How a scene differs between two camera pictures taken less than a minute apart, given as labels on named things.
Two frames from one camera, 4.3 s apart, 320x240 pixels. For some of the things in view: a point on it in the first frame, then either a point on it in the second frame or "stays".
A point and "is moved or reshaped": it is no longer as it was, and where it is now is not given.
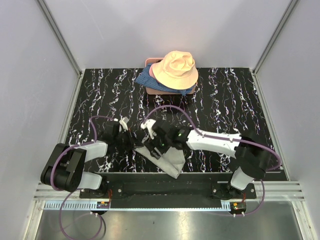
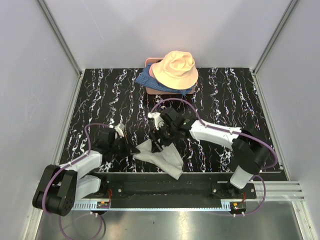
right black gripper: x=151 y=144 to x=154 y=135
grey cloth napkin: x=172 y=161 is moved or reshaped
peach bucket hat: x=177 y=70 stays
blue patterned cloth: x=145 y=78 stays
